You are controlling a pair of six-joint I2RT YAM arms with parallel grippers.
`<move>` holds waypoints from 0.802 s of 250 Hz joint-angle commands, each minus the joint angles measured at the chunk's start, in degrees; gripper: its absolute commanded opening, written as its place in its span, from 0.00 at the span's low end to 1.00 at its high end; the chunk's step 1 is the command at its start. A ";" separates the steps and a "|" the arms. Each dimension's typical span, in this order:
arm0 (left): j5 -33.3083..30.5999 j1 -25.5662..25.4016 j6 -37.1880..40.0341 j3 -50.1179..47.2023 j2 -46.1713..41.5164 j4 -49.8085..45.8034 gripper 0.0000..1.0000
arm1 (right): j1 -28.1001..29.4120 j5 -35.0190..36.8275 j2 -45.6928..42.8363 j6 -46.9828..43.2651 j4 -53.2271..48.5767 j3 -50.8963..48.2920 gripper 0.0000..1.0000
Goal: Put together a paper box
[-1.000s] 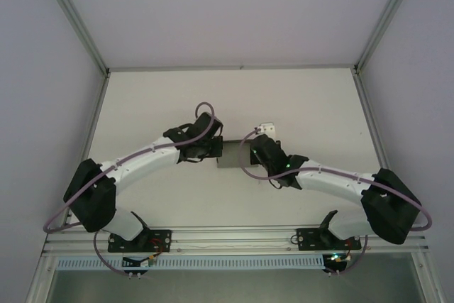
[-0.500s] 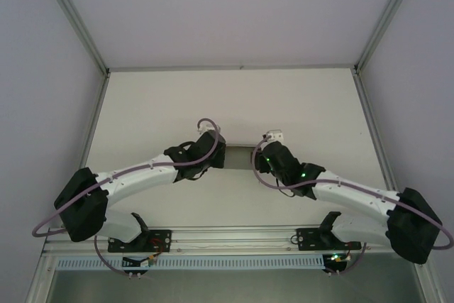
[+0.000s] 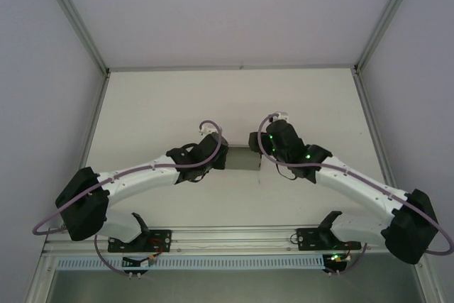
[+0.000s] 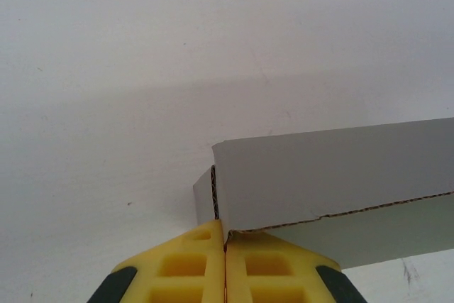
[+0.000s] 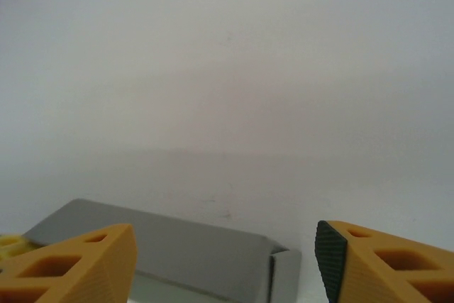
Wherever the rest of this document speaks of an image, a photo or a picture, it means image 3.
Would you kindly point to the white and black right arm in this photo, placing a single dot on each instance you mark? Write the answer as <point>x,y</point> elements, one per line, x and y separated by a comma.
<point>411,228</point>

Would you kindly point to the aluminium frame post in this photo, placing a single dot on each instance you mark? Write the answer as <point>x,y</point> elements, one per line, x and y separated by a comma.
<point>386,15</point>
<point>76,22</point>

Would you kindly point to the aluminium rear frame rail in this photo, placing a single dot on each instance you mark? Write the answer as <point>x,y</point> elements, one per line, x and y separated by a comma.
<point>230,67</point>

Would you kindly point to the left small circuit board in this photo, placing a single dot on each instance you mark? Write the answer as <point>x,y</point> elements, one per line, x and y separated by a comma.
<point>142,262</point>

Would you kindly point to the aluminium side frame rail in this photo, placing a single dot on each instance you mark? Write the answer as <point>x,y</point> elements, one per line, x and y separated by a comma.
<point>95,122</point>
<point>372,122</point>

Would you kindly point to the grey steel panel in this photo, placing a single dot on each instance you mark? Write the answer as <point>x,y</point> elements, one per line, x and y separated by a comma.
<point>230,287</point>

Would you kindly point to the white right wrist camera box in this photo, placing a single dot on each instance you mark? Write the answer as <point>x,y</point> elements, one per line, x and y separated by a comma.
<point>282,115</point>

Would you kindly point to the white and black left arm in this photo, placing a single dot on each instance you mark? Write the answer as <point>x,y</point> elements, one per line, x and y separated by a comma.
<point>85,203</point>

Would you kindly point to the right small circuit board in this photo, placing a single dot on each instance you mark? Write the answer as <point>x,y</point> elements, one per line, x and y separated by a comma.
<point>337,262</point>

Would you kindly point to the small circuit board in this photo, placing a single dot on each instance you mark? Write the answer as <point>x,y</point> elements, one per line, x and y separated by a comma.
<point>337,262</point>
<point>142,262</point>

